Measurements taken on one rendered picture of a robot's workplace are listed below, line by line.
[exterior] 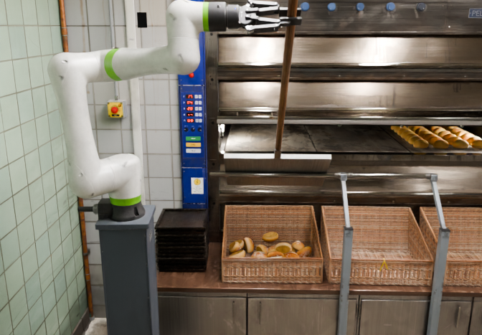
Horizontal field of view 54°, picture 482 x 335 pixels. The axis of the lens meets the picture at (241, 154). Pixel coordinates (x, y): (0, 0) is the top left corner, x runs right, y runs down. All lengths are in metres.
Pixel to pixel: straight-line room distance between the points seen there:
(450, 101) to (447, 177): 0.48
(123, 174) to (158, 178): 1.18
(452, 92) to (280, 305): 1.59
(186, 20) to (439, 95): 1.87
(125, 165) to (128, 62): 0.40
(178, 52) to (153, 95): 1.38
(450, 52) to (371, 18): 0.50
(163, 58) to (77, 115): 0.40
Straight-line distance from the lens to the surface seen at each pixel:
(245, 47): 2.81
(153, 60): 1.61
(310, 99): 2.85
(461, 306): 2.90
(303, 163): 2.47
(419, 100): 2.99
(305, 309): 2.72
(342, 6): 2.86
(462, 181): 3.22
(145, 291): 2.03
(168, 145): 2.94
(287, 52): 1.70
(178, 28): 1.54
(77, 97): 1.77
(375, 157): 3.00
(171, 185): 3.01
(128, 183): 1.88
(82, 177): 1.77
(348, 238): 2.48
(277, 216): 2.99
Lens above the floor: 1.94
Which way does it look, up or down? 15 degrees down
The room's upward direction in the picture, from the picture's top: straight up
